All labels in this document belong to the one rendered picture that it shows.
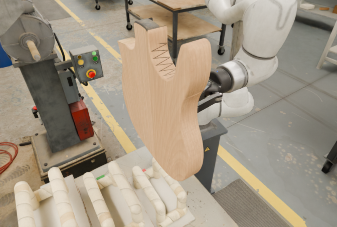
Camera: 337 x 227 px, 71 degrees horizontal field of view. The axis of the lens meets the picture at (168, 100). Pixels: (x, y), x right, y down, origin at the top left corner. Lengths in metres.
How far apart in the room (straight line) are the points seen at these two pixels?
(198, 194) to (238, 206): 1.12
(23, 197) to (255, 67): 0.70
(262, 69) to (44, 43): 1.14
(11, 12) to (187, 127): 0.86
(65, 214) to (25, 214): 0.09
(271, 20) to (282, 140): 2.08
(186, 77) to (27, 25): 1.16
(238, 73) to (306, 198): 1.73
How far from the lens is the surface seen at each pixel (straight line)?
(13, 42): 1.47
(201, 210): 0.94
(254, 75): 0.74
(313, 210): 2.27
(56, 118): 1.92
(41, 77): 1.73
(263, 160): 2.41
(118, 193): 0.87
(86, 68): 1.58
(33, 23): 1.45
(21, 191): 0.73
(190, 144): 0.50
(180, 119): 0.46
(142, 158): 1.06
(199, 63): 0.38
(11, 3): 1.13
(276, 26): 0.68
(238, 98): 1.41
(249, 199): 2.12
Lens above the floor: 1.75
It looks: 37 degrees down
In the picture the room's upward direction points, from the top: straight up
